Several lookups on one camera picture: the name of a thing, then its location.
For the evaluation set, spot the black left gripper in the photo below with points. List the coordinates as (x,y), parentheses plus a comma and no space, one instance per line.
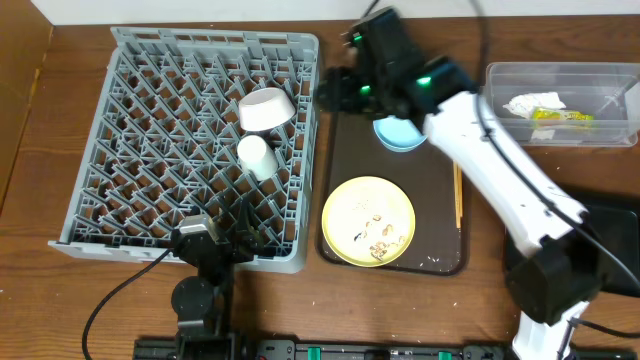
(232,248)

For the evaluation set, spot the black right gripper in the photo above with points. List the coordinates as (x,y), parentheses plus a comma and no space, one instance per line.
(332,93)

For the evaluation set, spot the white paper cup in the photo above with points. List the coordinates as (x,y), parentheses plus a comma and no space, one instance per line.
(256,157)

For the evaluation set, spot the pale pink bowl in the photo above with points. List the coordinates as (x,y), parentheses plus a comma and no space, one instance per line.
(265,109)

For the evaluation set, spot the white paper napkin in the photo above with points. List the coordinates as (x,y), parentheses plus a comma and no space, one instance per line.
(525,105)

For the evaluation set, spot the yellow green snack wrapper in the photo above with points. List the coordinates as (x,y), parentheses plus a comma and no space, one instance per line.
(546,117)

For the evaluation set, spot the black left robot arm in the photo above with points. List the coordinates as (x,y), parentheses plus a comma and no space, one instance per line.
(203,302)

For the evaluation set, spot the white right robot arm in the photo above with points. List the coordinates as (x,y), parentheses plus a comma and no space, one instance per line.
(563,265)

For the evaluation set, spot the grey dishwasher rack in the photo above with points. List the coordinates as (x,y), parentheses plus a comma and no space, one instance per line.
(163,145)

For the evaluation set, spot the clear plastic waste bin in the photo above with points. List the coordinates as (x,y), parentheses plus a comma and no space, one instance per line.
(608,91)

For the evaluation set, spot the black waste bin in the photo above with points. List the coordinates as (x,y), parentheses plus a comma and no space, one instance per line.
(615,217)

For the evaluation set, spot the dark brown serving tray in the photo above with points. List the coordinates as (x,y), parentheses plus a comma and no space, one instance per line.
(425,174)

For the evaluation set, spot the right wooden chopstick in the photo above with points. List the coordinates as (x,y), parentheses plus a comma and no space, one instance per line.
(458,192)

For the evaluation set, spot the wooden chopstick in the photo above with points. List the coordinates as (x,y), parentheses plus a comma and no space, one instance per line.
(458,224)
(458,192)

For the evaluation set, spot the left wooden chopstick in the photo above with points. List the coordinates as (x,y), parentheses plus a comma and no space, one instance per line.
(458,224)

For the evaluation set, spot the yellow plate with scraps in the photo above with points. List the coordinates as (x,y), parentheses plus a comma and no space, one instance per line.
(368,221)

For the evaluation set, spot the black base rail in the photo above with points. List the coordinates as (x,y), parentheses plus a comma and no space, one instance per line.
(320,350)

